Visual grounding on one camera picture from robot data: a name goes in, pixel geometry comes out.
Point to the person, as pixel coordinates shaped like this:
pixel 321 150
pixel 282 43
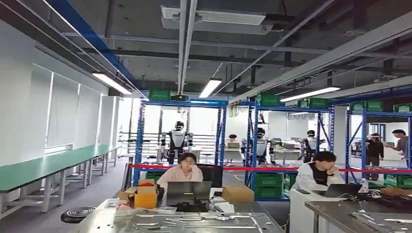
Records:
pixel 305 177
pixel 374 151
pixel 231 139
pixel 183 173
pixel 401 143

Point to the green top workbench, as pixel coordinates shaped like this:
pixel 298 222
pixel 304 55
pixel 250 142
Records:
pixel 32 170

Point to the long ceiling light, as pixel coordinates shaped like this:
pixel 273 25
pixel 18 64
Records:
pixel 210 88
pixel 309 94
pixel 111 83

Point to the black office chair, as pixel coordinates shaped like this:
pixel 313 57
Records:
pixel 212 175

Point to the open brown cardboard box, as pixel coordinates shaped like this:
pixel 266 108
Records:
pixel 127 194

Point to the blue steel rack frame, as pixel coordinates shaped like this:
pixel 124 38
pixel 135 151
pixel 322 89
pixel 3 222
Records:
pixel 252 144
pixel 139 144
pixel 363 144

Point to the clear water bottle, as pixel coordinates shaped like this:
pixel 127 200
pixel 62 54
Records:
pixel 364 186

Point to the dark open laptop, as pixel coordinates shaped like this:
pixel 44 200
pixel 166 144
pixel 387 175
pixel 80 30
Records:
pixel 341 190

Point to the closed brown cardboard box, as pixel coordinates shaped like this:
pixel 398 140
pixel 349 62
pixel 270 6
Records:
pixel 237 193

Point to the blue ceiling beam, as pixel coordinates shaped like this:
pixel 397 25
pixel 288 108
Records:
pixel 87 33

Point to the black round stool seat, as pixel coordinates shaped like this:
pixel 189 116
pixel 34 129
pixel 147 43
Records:
pixel 77 214

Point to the large punched metal plate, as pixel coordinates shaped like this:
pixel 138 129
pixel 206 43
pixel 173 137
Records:
pixel 199 223

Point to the green plastic crate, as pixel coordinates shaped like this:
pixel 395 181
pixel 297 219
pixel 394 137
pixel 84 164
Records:
pixel 318 103
pixel 269 100
pixel 399 181
pixel 268 192
pixel 403 108
pixel 356 106
pixel 374 105
pixel 268 180
pixel 159 95
pixel 154 176

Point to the white paper sheet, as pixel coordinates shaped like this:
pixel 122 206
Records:
pixel 225 207

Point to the white desk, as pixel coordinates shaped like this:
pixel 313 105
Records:
pixel 301 212

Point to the grey ceiling beam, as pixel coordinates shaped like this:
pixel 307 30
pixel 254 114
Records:
pixel 322 58

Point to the orange cardboard box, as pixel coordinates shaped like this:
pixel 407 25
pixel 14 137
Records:
pixel 145 197

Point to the black white humanoid robot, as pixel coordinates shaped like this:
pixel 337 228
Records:
pixel 261 144
pixel 177 141
pixel 309 144

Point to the red barrier tape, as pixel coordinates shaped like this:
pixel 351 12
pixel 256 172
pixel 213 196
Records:
pixel 273 168

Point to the ceiling air conditioner unit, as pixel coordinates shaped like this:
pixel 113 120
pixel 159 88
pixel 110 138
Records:
pixel 225 19

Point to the steel bench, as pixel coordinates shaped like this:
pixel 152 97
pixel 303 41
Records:
pixel 334 212

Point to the grey open laptop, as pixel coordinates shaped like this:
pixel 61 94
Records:
pixel 188 191

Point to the black phone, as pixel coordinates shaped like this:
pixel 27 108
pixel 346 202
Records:
pixel 302 191

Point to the flat brown box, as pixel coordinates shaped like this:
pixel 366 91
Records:
pixel 394 191

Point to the clear plastic tray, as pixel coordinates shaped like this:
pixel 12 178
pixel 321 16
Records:
pixel 165 210

